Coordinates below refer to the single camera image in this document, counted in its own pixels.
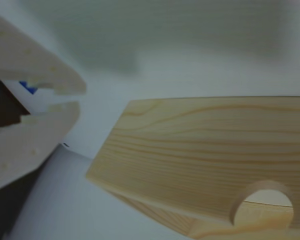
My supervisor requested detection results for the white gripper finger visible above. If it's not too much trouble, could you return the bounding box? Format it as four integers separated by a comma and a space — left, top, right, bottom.
0, 100, 81, 195
0, 9, 87, 97

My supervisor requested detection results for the light wooden box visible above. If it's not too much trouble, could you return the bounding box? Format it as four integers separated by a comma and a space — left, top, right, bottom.
84, 96, 300, 240

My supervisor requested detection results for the dark brown wooden furniture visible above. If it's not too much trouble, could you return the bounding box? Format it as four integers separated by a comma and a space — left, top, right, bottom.
0, 79, 31, 131

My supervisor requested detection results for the small blue cube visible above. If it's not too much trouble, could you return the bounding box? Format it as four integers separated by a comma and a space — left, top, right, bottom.
19, 80, 38, 95

